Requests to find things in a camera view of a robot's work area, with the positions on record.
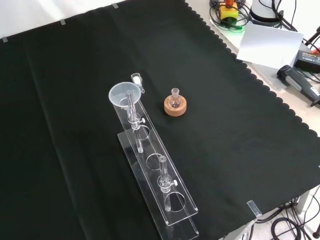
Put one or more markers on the black power adapter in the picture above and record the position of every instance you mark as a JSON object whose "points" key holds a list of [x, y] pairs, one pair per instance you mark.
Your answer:
{"points": [[308, 60]]}

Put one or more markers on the glass weighing funnel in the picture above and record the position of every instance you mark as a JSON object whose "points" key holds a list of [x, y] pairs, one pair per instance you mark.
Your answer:
{"points": [[136, 79]]}

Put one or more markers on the black cloth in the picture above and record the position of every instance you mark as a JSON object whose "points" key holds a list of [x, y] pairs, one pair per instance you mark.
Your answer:
{"points": [[225, 125]]}

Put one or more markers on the yellow stop button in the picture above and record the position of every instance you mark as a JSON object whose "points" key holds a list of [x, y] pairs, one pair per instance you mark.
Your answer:
{"points": [[228, 13]]}

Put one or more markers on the black handheld device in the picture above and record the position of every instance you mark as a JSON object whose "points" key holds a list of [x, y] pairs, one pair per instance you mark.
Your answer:
{"points": [[297, 80]]}

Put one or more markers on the black tripod leg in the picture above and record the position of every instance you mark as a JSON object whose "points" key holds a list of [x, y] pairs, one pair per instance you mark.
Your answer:
{"points": [[312, 38]]}

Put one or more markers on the round-bottom glass flask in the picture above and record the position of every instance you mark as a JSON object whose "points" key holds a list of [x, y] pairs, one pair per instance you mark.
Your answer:
{"points": [[175, 100]]}

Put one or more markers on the clear funnel stand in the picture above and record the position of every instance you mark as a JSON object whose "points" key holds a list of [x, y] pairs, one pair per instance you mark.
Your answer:
{"points": [[163, 172]]}

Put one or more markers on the pale board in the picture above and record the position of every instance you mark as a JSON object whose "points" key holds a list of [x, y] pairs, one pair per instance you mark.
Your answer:
{"points": [[270, 45]]}

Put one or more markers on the translucent plastic funnel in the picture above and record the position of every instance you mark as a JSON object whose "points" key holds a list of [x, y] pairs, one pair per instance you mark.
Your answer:
{"points": [[115, 96]]}

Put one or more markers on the clear tape strip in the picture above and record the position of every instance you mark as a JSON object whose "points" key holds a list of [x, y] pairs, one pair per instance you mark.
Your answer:
{"points": [[253, 208], [5, 39], [63, 22], [115, 5]]}

